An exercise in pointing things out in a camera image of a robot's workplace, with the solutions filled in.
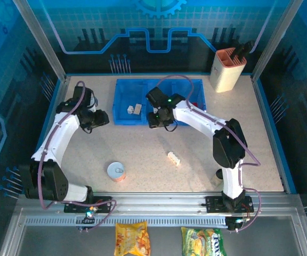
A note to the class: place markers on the white sloped lego brick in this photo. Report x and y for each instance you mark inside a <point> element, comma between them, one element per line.
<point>137,108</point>

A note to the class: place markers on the small white lego brick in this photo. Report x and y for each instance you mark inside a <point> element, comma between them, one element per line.
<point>130,109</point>

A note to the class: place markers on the red lego brick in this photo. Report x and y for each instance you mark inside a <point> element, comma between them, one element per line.
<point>195,104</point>

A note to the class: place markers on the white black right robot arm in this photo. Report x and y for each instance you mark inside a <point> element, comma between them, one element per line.
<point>196,117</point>

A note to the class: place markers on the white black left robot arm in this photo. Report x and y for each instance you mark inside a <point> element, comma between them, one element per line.
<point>60,136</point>

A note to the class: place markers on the blue three-compartment plastic bin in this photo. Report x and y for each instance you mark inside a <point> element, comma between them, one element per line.
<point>127,93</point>

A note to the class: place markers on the long white lego brick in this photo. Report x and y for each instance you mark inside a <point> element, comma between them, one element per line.
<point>174,158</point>

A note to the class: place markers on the silver tin can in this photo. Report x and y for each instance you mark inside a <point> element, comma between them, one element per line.
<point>116,172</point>

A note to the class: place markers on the beige knife block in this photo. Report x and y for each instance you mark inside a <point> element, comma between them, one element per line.
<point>226,74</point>

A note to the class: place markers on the black lidded jar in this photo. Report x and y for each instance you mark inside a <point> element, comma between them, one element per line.
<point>216,180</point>

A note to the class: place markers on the yellow snack bag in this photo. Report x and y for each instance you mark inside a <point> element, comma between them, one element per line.
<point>132,238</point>

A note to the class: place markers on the green yellow noodle bag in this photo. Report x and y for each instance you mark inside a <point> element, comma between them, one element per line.
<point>202,241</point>

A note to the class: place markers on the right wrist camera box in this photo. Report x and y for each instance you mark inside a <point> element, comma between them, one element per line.
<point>156,96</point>

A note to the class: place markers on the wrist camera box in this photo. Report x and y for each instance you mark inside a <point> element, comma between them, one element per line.
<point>88,96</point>
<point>156,96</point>

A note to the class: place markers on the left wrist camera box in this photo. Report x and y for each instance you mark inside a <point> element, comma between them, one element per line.
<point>88,96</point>

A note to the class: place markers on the aluminium frame rail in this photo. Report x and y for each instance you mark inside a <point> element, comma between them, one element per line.
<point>156,201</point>

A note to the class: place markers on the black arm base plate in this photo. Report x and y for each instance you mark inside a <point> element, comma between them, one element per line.
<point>104,205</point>
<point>212,204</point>

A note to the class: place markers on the aluminium frame post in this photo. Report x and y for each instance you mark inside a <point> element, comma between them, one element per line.
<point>275,40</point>
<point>43,40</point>

